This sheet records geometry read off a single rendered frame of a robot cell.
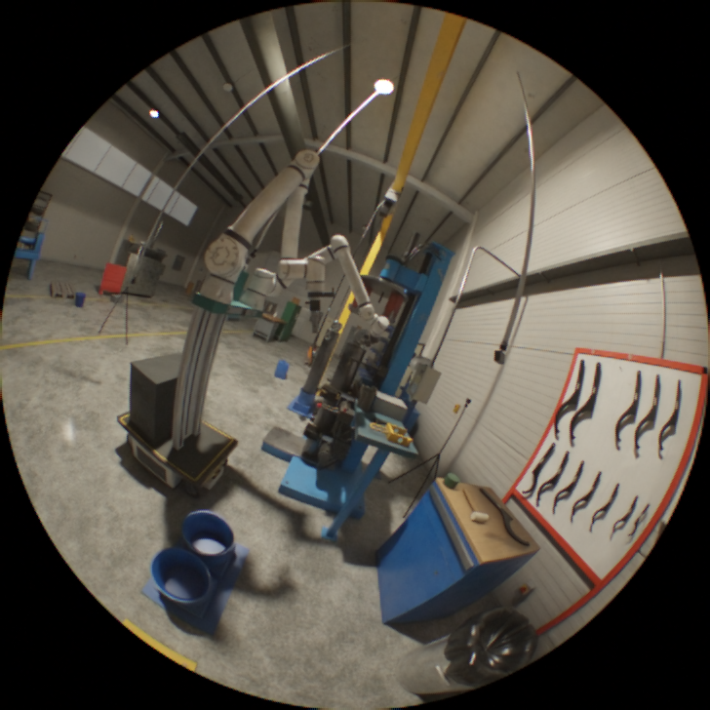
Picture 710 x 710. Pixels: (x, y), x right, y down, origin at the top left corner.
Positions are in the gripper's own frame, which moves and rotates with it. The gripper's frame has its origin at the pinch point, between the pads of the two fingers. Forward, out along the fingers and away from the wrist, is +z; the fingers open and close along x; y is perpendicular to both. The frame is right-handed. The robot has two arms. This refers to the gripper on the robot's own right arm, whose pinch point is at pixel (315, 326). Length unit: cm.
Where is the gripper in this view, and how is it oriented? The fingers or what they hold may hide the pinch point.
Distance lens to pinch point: 106.5
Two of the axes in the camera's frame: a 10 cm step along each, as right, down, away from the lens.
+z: -0.2, 9.6, 2.8
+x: 1.5, 2.9, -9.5
